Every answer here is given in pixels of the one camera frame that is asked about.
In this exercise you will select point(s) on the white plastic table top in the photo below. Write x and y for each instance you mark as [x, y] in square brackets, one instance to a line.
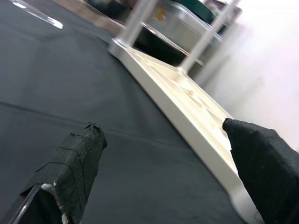
[187, 109]

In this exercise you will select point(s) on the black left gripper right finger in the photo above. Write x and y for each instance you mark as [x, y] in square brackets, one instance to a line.
[268, 175]

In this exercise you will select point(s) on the clear plastic container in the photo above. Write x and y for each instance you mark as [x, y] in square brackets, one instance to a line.
[180, 25]

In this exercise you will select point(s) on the black table cloth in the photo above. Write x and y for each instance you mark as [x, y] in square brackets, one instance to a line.
[70, 81]

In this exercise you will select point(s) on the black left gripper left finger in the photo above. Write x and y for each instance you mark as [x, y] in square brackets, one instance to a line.
[70, 168]

